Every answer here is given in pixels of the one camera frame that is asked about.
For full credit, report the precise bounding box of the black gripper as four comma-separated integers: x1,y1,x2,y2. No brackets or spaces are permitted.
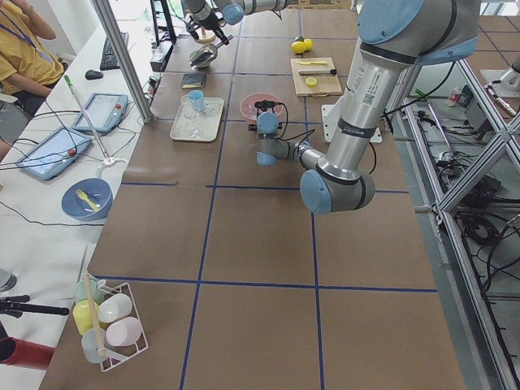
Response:
253,99,283,116
186,7,233,46

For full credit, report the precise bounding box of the metal ice scoop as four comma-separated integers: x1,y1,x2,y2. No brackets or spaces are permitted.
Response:
189,43,221,70

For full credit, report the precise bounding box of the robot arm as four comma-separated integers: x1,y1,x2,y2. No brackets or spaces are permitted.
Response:
256,1,480,214
182,0,288,45

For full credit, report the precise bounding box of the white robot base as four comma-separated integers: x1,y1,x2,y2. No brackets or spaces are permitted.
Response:
321,103,384,144

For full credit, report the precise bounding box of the wooden cup stand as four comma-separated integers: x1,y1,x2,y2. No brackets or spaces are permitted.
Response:
188,0,216,41

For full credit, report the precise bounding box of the pile of clear ice cubes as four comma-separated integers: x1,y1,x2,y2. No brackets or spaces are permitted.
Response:
240,95,261,120

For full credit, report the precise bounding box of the blue plastic cup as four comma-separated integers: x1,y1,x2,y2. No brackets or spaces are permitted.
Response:
188,90,205,113

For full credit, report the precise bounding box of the pink bowl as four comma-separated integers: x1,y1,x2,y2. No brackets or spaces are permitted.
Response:
240,93,281,123

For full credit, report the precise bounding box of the grey folded cloth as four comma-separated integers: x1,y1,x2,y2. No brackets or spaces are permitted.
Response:
181,72,206,89

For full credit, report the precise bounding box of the lemon half slice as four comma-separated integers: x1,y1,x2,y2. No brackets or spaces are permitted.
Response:
305,77,318,88

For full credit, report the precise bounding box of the wooden cutting board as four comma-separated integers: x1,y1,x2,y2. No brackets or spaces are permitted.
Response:
290,57,343,98

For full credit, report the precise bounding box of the yellow lemon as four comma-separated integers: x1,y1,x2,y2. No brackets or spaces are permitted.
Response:
291,41,307,54
303,38,314,51

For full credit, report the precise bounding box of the yellow plastic knife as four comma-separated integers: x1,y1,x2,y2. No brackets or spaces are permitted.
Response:
297,61,328,66

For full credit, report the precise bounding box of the clear wine glass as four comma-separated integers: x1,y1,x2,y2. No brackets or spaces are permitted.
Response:
180,97,203,140

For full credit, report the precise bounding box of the cream bear tray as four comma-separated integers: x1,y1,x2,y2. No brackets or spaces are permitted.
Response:
170,95,224,142

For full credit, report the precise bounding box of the black keyboard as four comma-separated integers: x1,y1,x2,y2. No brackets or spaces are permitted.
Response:
99,37,120,71

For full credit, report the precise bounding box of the black computer mouse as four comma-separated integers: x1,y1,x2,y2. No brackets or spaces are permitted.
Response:
84,69,104,80

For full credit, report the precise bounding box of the blue teach pendant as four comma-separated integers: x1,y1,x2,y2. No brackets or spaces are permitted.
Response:
15,127,92,181
85,93,128,136

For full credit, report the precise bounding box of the person in yellow shirt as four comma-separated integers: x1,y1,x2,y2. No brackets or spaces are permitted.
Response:
1,1,64,116

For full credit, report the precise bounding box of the blue bowl with fork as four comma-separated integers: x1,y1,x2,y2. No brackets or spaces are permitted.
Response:
61,177,113,222

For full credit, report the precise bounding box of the yellow plastic fork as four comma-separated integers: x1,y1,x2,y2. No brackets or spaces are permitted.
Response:
76,188,99,212

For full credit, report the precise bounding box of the aluminium frame post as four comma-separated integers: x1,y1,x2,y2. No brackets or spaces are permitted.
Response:
92,0,154,124

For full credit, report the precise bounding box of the white wire cup rack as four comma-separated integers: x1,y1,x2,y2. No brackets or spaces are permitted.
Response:
72,273,149,372

